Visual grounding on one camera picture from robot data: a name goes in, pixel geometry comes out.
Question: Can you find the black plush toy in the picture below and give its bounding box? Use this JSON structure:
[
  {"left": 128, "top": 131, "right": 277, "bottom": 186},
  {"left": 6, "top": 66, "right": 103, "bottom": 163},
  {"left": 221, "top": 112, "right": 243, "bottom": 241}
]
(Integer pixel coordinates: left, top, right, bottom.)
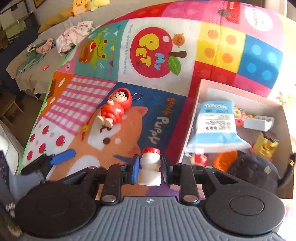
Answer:
[{"left": 227, "top": 151, "right": 295, "bottom": 193}]

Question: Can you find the pudding cup toy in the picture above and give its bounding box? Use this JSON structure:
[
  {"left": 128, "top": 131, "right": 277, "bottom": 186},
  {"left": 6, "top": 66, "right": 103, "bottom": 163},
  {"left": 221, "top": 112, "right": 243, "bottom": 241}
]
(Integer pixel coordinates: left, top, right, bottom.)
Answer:
[{"left": 251, "top": 131, "right": 279, "bottom": 161}]

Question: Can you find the pink cardboard box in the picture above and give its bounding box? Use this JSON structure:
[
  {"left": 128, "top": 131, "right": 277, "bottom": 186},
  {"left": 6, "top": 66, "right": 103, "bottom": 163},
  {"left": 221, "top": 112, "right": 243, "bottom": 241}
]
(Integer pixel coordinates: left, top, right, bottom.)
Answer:
[{"left": 186, "top": 80, "right": 295, "bottom": 199}]

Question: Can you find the yellow duck plush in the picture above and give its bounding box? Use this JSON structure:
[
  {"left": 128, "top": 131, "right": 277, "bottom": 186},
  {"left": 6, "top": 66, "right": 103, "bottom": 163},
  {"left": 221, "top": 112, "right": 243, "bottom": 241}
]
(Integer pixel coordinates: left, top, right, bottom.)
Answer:
[{"left": 72, "top": 0, "right": 88, "bottom": 16}]

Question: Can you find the white grey battery charger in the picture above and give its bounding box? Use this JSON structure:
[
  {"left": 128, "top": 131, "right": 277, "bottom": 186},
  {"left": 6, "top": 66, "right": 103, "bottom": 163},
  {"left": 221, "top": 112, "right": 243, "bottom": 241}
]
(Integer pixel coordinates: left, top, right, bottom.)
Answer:
[{"left": 243, "top": 115, "right": 274, "bottom": 132}]

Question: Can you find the small black figure keychain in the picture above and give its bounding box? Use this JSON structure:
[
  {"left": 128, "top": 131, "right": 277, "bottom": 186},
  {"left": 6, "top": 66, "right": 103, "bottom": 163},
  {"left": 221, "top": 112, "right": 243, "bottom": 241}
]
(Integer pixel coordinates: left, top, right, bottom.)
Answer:
[{"left": 194, "top": 154, "right": 208, "bottom": 166}]

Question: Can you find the red hooded doll figure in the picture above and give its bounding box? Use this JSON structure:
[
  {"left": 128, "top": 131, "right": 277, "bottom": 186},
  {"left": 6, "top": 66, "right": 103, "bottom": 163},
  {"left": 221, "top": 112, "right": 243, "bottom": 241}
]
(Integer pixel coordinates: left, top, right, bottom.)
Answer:
[{"left": 97, "top": 87, "right": 132, "bottom": 128}]

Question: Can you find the grey sofa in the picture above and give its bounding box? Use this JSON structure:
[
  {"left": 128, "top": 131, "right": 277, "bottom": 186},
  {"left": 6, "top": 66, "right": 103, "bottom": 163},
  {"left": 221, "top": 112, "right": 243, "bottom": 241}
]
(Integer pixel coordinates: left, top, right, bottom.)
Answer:
[{"left": 6, "top": 1, "right": 147, "bottom": 94}]

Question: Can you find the yellow toast toy keychain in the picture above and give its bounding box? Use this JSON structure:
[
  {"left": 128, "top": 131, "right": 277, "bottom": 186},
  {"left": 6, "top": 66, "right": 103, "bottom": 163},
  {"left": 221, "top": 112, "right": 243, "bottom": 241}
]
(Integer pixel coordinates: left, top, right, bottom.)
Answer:
[{"left": 234, "top": 106, "right": 253, "bottom": 126}]

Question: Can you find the orange pumpkin shell toy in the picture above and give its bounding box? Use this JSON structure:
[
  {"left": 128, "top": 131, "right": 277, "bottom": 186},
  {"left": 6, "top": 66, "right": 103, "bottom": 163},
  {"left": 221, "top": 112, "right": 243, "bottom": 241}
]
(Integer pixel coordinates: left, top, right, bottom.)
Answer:
[{"left": 213, "top": 151, "right": 238, "bottom": 172}]

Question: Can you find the blue tissue pack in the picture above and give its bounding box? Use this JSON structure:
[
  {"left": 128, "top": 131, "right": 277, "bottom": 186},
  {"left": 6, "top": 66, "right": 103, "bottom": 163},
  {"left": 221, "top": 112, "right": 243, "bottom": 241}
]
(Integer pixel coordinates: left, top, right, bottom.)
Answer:
[{"left": 186, "top": 100, "right": 251, "bottom": 154}]

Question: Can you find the pink plush on sofa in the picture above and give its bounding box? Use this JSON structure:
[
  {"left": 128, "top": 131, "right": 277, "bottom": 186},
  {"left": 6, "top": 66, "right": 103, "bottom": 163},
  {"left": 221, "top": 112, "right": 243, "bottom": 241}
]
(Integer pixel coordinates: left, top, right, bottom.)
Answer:
[{"left": 27, "top": 38, "right": 56, "bottom": 54}]

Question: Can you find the yellow green plush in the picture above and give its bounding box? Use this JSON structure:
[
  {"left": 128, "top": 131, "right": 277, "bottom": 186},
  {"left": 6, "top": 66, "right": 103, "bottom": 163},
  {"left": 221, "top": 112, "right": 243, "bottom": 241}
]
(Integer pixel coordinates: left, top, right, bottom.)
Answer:
[{"left": 88, "top": 0, "right": 110, "bottom": 11}]

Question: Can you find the white pink crumpled cloth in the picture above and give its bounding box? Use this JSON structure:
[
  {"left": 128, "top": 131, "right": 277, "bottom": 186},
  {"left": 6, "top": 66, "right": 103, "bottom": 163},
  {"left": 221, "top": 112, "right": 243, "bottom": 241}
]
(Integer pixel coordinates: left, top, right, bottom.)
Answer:
[{"left": 56, "top": 21, "right": 94, "bottom": 54}]

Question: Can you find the colourful cartoon play mat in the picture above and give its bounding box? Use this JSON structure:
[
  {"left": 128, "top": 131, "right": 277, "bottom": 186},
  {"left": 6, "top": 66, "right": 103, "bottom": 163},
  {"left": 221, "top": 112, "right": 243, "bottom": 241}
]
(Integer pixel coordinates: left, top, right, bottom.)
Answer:
[{"left": 20, "top": 1, "right": 295, "bottom": 180}]

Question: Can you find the white bottle red cap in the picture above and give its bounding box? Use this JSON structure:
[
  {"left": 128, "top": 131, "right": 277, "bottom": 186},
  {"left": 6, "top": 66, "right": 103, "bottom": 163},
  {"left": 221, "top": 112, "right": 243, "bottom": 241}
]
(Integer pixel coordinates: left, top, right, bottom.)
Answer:
[{"left": 137, "top": 148, "right": 162, "bottom": 186}]

